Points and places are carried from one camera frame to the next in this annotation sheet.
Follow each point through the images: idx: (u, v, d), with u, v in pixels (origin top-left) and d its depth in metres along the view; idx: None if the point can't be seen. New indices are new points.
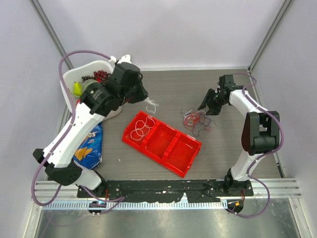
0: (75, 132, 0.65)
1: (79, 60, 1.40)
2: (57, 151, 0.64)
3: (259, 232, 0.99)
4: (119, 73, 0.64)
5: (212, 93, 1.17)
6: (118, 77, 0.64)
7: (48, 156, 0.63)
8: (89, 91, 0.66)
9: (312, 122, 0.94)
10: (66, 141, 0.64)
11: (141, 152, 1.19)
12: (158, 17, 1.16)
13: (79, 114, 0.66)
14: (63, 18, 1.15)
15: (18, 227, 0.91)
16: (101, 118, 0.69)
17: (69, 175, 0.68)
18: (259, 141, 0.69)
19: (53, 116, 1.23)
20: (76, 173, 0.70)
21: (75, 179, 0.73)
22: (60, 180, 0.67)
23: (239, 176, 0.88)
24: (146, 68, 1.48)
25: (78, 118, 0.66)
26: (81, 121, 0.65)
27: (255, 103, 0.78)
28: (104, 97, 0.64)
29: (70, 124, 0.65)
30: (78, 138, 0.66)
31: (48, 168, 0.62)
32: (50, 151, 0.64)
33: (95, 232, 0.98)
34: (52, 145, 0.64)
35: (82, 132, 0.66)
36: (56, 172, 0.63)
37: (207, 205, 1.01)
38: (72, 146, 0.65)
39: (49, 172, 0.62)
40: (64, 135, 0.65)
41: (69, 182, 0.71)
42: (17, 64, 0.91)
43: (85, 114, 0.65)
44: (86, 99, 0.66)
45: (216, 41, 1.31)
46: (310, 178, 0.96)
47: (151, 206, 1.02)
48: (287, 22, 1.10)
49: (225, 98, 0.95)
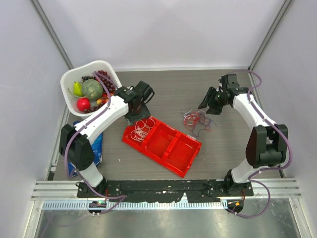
0: (109, 113, 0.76)
1: (80, 60, 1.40)
2: (91, 125, 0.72)
3: (259, 232, 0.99)
4: (143, 86, 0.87)
5: (213, 92, 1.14)
6: (145, 88, 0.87)
7: (82, 129, 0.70)
8: (122, 90, 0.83)
9: (312, 122, 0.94)
10: (101, 119, 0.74)
11: (141, 152, 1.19)
12: (158, 17, 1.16)
13: (115, 101, 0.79)
14: (63, 19, 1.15)
15: (18, 226, 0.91)
16: (125, 112, 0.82)
17: (89, 155, 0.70)
18: (265, 157, 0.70)
19: (53, 116, 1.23)
20: (90, 159, 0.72)
21: (85, 168, 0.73)
22: (81, 157, 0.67)
23: (239, 180, 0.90)
24: (146, 68, 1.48)
25: (112, 104, 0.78)
26: (116, 106, 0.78)
27: (262, 115, 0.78)
28: (136, 95, 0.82)
29: (105, 107, 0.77)
30: (109, 120, 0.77)
31: (79, 139, 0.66)
32: (84, 125, 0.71)
33: (95, 232, 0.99)
34: (87, 120, 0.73)
35: (114, 116, 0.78)
36: (86, 143, 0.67)
37: (208, 205, 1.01)
38: (103, 125, 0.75)
39: (81, 142, 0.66)
40: (99, 114, 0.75)
41: (82, 167, 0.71)
42: (17, 64, 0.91)
43: (120, 103, 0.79)
44: (119, 94, 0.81)
45: (216, 41, 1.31)
46: (310, 178, 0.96)
47: (151, 206, 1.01)
48: (287, 22, 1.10)
49: (228, 100, 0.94)
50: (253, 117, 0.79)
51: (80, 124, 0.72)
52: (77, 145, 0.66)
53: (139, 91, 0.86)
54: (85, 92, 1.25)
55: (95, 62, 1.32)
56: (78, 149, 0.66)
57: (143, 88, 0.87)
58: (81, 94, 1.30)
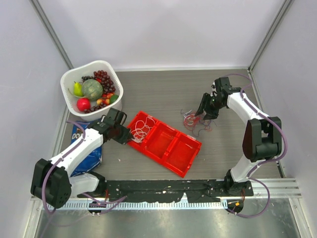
0: (85, 145, 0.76)
1: (80, 59, 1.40)
2: (67, 158, 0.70)
3: (259, 232, 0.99)
4: (114, 113, 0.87)
5: (208, 97, 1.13)
6: (115, 114, 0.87)
7: (59, 161, 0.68)
8: (95, 123, 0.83)
9: (312, 122, 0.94)
10: (77, 151, 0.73)
11: (141, 152, 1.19)
12: (158, 17, 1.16)
13: (90, 133, 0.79)
14: (63, 18, 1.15)
15: (18, 227, 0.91)
16: (100, 143, 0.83)
17: (66, 191, 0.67)
18: (262, 149, 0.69)
19: (53, 116, 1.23)
20: (67, 192, 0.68)
21: (64, 201, 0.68)
22: (58, 193, 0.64)
23: (239, 178, 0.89)
24: (146, 68, 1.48)
25: (87, 136, 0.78)
26: (91, 138, 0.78)
27: (256, 109, 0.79)
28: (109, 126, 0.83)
29: (81, 139, 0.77)
30: (85, 151, 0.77)
31: (56, 172, 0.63)
32: (61, 157, 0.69)
33: (95, 232, 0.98)
34: (63, 152, 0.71)
35: (90, 147, 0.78)
36: (64, 176, 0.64)
37: (207, 205, 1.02)
38: (79, 156, 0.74)
39: (58, 176, 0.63)
40: (75, 146, 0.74)
41: (60, 204, 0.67)
42: (17, 64, 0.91)
43: (94, 134, 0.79)
44: (93, 127, 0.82)
45: (216, 41, 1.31)
46: (310, 179, 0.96)
47: (151, 206, 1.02)
48: (286, 22, 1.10)
49: (222, 101, 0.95)
50: (247, 112, 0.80)
51: (56, 157, 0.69)
52: (54, 179, 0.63)
53: (111, 119, 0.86)
54: (85, 92, 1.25)
55: (95, 62, 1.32)
56: (56, 185, 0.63)
57: (114, 115, 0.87)
58: (81, 94, 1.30)
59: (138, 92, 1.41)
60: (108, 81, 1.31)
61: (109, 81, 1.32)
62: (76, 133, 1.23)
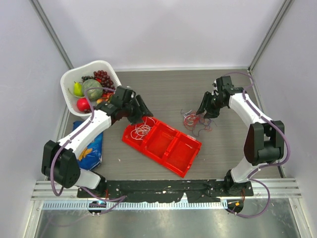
0: (92, 127, 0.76)
1: (80, 59, 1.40)
2: (76, 140, 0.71)
3: (259, 232, 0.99)
4: (121, 92, 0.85)
5: (209, 96, 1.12)
6: (123, 93, 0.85)
7: (67, 143, 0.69)
8: (103, 103, 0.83)
9: (312, 122, 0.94)
10: (84, 134, 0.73)
11: (141, 152, 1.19)
12: (158, 16, 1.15)
13: (97, 115, 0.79)
14: (63, 18, 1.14)
15: (18, 227, 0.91)
16: (109, 126, 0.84)
17: (74, 172, 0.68)
18: (263, 153, 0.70)
19: (53, 116, 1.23)
20: (76, 174, 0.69)
21: (73, 182, 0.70)
22: (67, 174, 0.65)
23: (239, 179, 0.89)
24: (146, 68, 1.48)
25: (95, 118, 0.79)
26: (99, 119, 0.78)
27: (258, 112, 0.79)
28: (117, 108, 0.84)
29: (88, 120, 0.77)
30: (92, 134, 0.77)
31: (65, 154, 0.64)
32: (69, 139, 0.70)
33: (95, 232, 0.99)
34: (71, 134, 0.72)
35: (97, 129, 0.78)
36: (72, 157, 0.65)
37: (208, 205, 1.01)
38: (87, 138, 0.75)
39: (67, 157, 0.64)
40: (82, 127, 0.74)
41: (70, 184, 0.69)
42: (17, 64, 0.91)
43: (103, 116, 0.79)
44: (100, 108, 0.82)
45: (216, 42, 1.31)
46: (310, 179, 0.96)
47: (151, 207, 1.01)
48: (287, 22, 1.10)
49: (224, 101, 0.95)
50: (249, 115, 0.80)
51: (64, 140, 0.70)
52: (63, 160, 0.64)
53: (119, 99, 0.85)
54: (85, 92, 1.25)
55: (95, 62, 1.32)
56: (64, 166, 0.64)
57: (122, 95, 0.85)
58: (81, 94, 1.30)
59: (138, 92, 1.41)
60: (108, 81, 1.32)
61: (109, 81, 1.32)
62: None
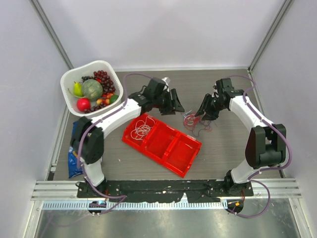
0: (124, 112, 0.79)
1: (80, 59, 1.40)
2: (106, 121, 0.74)
3: (259, 232, 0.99)
4: (154, 84, 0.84)
5: (208, 98, 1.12)
6: (155, 87, 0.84)
7: (98, 122, 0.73)
8: (136, 94, 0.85)
9: (311, 122, 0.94)
10: (115, 117, 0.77)
11: (141, 152, 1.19)
12: (158, 17, 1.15)
13: (130, 103, 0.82)
14: (63, 18, 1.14)
15: (18, 227, 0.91)
16: (137, 115, 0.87)
17: (99, 150, 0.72)
18: (265, 157, 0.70)
19: (53, 116, 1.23)
20: (99, 152, 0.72)
21: (95, 159, 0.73)
22: (93, 149, 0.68)
23: (239, 180, 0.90)
24: (146, 68, 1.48)
25: (128, 105, 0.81)
26: (130, 107, 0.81)
27: (259, 116, 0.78)
28: (148, 101, 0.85)
29: (121, 106, 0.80)
30: (122, 120, 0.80)
31: (95, 131, 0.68)
32: (100, 119, 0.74)
33: (95, 232, 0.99)
34: (103, 115, 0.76)
35: (127, 116, 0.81)
36: (101, 136, 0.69)
37: (207, 205, 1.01)
38: (116, 123, 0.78)
39: (96, 134, 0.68)
40: (114, 111, 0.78)
41: (91, 161, 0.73)
42: (17, 64, 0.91)
43: (134, 105, 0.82)
44: (133, 98, 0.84)
45: (216, 42, 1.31)
46: (310, 179, 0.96)
47: (151, 207, 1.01)
48: (286, 22, 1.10)
49: (224, 104, 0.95)
50: (250, 118, 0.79)
51: (96, 119, 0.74)
52: (91, 136, 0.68)
53: (151, 91, 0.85)
54: (85, 92, 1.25)
55: (95, 62, 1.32)
56: (92, 142, 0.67)
57: (154, 89, 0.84)
58: (81, 94, 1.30)
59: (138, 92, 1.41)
60: (108, 81, 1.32)
61: (109, 81, 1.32)
62: None
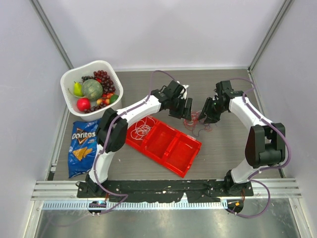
0: (145, 107, 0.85)
1: (80, 59, 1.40)
2: (130, 113, 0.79)
3: (259, 232, 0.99)
4: (174, 85, 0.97)
5: (209, 101, 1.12)
6: (175, 87, 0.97)
7: (123, 114, 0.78)
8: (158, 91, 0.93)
9: (312, 122, 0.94)
10: (138, 111, 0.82)
11: (141, 152, 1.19)
12: (158, 17, 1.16)
13: (152, 100, 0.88)
14: (63, 18, 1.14)
15: (18, 227, 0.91)
16: (156, 111, 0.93)
17: (122, 140, 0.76)
18: (265, 156, 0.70)
19: (53, 116, 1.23)
20: (122, 142, 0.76)
21: (117, 148, 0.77)
22: (117, 140, 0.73)
23: (239, 180, 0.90)
24: (146, 68, 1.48)
25: (149, 101, 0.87)
26: (151, 103, 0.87)
27: (258, 115, 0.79)
28: (168, 98, 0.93)
29: (143, 101, 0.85)
30: (143, 114, 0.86)
31: (120, 123, 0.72)
32: (125, 111, 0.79)
33: (95, 232, 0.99)
34: (128, 107, 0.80)
35: (146, 111, 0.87)
36: (125, 127, 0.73)
37: (208, 205, 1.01)
38: (138, 116, 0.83)
39: (121, 126, 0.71)
40: (137, 105, 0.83)
41: (112, 150, 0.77)
42: (17, 65, 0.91)
43: (155, 101, 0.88)
44: (154, 94, 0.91)
45: (216, 42, 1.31)
46: (310, 178, 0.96)
47: (151, 207, 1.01)
48: (286, 23, 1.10)
49: (224, 105, 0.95)
50: (250, 118, 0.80)
51: (121, 110, 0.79)
52: (117, 127, 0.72)
53: (171, 90, 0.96)
54: (85, 92, 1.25)
55: (95, 62, 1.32)
56: (117, 133, 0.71)
57: (174, 88, 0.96)
58: (81, 94, 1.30)
59: (138, 92, 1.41)
60: (108, 81, 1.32)
61: (109, 81, 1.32)
62: (76, 133, 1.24)
